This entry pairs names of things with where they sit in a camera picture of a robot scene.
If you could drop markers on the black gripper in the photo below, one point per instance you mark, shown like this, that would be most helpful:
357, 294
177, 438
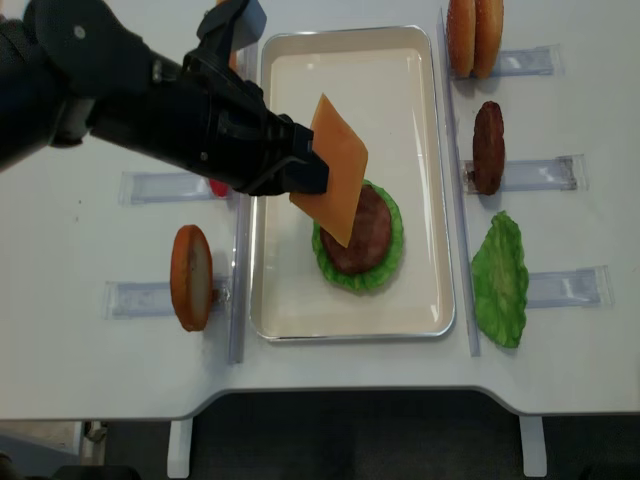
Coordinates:
246, 146

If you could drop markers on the orange cheese slice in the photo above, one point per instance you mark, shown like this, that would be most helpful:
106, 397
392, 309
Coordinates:
337, 144

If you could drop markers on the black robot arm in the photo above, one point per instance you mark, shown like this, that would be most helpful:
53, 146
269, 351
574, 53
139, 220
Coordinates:
71, 69

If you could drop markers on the brown meat patty in burger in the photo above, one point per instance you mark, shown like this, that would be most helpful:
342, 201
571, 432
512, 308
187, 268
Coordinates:
370, 239

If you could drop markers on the green lettuce leaf in burger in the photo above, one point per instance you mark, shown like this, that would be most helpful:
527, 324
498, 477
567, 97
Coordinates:
380, 275

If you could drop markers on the clear holder under tomato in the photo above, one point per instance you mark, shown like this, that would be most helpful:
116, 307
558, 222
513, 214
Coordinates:
138, 188

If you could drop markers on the brown meat patty standing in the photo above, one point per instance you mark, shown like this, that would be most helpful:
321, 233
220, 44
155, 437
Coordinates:
488, 148

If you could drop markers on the green lettuce leaf on holder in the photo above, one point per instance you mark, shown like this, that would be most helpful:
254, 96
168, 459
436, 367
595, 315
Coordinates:
500, 280

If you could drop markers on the clear holder under lettuce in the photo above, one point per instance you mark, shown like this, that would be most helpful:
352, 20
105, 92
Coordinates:
585, 287

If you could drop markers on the white rectangular serving tray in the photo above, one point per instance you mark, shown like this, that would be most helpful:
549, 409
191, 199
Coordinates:
381, 82

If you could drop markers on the bun half standing left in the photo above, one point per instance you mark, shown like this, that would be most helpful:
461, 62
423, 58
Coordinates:
191, 278

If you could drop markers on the sesame bun half far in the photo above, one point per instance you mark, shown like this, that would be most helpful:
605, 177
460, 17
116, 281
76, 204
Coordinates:
460, 31

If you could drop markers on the sesame bun half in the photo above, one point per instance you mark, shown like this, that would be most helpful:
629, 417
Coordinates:
460, 31
488, 34

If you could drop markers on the sesame bun half near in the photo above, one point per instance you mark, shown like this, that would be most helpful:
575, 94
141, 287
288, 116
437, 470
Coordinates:
488, 34

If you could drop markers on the clear holder under left bun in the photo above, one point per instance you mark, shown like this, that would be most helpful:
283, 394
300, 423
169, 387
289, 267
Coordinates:
131, 300

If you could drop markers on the clear holder under sesame buns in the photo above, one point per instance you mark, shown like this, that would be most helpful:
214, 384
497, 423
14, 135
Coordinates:
537, 61

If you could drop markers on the clear holder under patty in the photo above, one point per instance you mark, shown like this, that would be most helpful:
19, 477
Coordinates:
562, 173

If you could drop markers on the clear acrylic left rail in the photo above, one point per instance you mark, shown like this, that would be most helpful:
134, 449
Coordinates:
239, 288

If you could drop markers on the clear acrylic rail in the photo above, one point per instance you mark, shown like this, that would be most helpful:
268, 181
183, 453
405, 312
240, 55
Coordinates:
457, 188
239, 288

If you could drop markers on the clear acrylic right rail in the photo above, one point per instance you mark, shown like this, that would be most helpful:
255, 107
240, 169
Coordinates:
457, 188

